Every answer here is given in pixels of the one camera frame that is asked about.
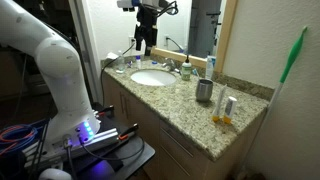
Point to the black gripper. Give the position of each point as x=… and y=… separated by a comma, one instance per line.
x=146, y=18

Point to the chrome tap faucet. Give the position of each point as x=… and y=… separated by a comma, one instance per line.
x=170, y=64

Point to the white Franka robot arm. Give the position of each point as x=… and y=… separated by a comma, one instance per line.
x=60, y=66

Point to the small white blue-capped bottle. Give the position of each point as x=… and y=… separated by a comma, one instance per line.
x=138, y=63

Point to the blue bottle cap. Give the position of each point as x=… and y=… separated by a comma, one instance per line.
x=154, y=63

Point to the small purple white tube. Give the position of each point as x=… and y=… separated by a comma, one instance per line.
x=129, y=64

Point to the white paper cards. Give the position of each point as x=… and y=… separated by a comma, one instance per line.
x=111, y=55

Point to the white oval sink basin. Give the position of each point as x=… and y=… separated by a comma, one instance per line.
x=153, y=77

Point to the white contact lens case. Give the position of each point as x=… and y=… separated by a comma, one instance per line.
x=119, y=71

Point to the green soap pump bottle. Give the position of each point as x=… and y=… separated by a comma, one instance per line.
x=186, y=71

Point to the blue toothbrush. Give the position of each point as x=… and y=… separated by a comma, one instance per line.
x=195, y=72

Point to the beige vanity cabinet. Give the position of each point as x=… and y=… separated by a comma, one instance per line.
x=140, y=110

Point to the white toothpaste tube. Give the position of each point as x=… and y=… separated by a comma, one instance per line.
x=209, y=70

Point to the steel cup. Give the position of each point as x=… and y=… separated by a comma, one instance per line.
x=204, y=90

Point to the wood-framed mirror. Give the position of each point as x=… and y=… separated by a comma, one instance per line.
x=230, y=33

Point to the thin white orange-capped tube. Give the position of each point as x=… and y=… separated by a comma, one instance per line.
x=219, y=105

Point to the wide white orange-capped tube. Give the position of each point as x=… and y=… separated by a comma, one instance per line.
x=229, y=110

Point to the green and white brush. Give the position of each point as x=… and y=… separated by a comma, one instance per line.
x=290, y=58

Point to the white round device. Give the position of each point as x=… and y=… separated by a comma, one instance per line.
x=55, y=174

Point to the white wall outlet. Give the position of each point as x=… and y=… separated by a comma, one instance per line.
x=131, y=40

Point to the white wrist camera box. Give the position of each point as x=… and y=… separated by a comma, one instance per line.
x=126, y=4

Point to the aluminium robot base mount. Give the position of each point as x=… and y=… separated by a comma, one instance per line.
x=100, y=138

